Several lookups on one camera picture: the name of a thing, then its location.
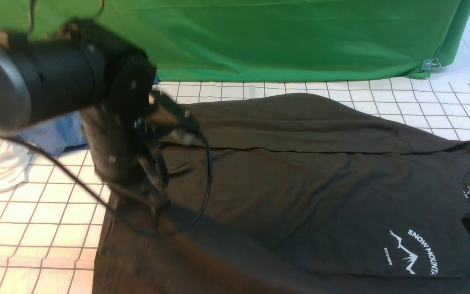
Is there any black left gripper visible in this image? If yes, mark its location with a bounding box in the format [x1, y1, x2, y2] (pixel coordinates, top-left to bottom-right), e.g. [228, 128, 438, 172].
[81, 93, 169, 205]

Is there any dark gray long-sleeve top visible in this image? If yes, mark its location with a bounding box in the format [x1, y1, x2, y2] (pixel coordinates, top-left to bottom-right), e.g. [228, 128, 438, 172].
[93, 93, 470, 294]

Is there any blue crumpled shirt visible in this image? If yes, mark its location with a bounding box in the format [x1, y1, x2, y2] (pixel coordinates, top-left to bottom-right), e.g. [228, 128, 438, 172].
[18, 112, 88, 156]

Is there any white grid tablecloth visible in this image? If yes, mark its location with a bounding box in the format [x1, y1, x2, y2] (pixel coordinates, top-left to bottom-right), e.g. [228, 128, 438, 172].
[0, 78, 470, 294]

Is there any green backdrop cloth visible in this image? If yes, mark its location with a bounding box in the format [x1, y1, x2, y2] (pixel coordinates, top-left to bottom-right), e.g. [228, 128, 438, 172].
[0, 0, 470, 82]

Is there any metal binder clip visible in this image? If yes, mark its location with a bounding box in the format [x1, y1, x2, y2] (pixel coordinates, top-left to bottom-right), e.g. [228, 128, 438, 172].
[420, 58, 441, 73]

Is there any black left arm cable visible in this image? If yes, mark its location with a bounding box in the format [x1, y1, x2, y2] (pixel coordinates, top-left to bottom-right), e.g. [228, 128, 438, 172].
[0, 127, 213, 238]

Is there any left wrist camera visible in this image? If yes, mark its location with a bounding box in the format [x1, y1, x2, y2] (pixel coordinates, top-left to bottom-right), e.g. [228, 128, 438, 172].
[146, 90, 204, 145]

